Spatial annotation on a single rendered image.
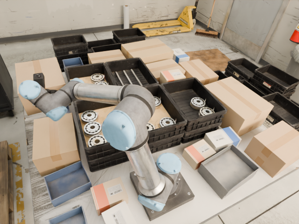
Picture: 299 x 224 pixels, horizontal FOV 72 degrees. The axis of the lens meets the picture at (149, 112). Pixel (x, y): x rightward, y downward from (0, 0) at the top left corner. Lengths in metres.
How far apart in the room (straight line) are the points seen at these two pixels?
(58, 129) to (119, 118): 0.74
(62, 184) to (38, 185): 0.13
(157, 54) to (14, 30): 3.09
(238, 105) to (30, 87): 1.23
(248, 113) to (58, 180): 1.23
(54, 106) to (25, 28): 3.62
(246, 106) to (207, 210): 0.73
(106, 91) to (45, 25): 3.71
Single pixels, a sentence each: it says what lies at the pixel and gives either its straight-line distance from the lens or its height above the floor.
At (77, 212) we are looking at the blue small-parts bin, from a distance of 1.17.
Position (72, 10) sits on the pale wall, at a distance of 4.44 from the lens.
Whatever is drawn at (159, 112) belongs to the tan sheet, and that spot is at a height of 0.83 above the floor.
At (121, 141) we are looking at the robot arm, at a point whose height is 1.29.
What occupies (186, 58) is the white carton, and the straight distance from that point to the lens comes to 2.17.
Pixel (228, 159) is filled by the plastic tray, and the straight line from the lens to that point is 1.38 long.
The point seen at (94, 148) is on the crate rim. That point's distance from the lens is 1.09.
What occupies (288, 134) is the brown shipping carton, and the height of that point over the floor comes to 0.86.
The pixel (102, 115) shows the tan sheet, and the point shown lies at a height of 0.83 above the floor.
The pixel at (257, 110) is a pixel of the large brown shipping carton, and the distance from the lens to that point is 1.57.
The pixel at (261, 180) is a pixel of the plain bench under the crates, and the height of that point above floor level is 0.70.
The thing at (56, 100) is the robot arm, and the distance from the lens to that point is 0.94.
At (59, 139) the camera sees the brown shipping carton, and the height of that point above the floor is 0.86.
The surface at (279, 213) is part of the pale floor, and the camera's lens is 2.30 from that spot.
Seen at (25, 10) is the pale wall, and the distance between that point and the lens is 4.38.
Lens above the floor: 1.79
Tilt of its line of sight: 43 degrees down
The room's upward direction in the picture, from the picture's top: 6 degrees clockwise
